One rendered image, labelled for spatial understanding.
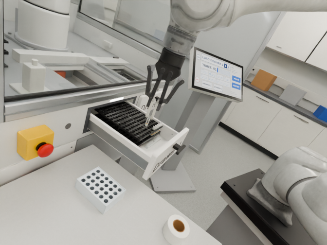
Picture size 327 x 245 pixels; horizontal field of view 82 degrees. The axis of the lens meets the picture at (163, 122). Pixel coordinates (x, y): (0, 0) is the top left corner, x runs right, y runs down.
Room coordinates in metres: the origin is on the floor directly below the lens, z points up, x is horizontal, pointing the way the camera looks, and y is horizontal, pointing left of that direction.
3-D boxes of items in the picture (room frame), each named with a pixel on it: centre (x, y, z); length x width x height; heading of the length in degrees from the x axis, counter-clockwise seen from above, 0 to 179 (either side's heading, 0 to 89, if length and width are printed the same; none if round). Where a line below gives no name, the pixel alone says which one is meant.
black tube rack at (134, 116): (0.67, 0.13, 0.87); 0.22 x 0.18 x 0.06; 72
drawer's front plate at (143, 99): (0.99, 0.11, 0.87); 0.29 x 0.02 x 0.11; 162
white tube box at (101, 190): (0.40, 0.09, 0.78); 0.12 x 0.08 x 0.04; 70
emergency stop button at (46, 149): (0.36, 0.26, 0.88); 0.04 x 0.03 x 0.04; 162
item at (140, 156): (0.67, 0.14, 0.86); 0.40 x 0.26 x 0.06; 72
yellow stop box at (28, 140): (0.37, 0.29, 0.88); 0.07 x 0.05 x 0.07; 162
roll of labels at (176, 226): (0.38, -0.16, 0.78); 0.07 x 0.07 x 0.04
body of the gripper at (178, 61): (0.60, 0.06, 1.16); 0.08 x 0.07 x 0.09; 91
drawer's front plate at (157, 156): (0.60, -0.06, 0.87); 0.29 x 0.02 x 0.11; 162
